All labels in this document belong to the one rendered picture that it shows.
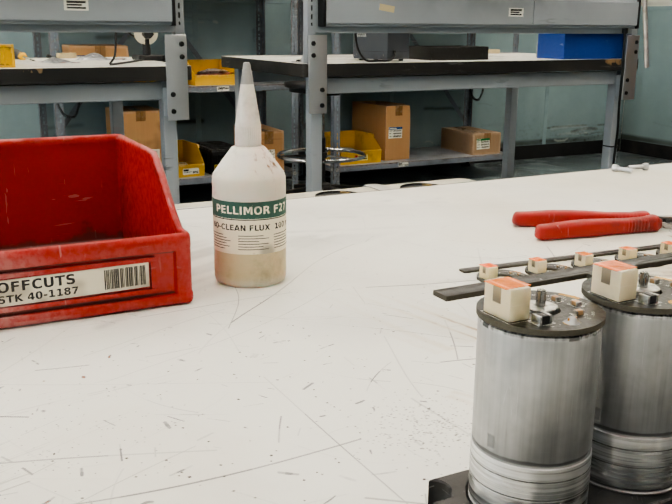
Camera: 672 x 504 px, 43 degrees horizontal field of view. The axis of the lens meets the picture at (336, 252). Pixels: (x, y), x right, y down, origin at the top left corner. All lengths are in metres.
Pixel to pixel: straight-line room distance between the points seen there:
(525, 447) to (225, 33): 4.64
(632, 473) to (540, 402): 0.03
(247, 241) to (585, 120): 5.91
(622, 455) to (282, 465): 0.09
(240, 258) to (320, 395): 0.12
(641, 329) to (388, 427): 0.10
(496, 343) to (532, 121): 5.78
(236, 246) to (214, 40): 4.38
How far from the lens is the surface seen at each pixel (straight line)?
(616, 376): 0.19
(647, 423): 0.19
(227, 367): 0.31
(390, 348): 0.32
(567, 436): 0.17
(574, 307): 0.18
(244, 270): 0.39
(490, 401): 0.17
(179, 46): 2.49
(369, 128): 4.91
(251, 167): 0.38
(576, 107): 6.19
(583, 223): 0.50
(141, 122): 4.22
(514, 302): 0.16
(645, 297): 0.18
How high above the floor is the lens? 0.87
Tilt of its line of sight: 15 degrees down
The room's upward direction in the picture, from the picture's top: straight up
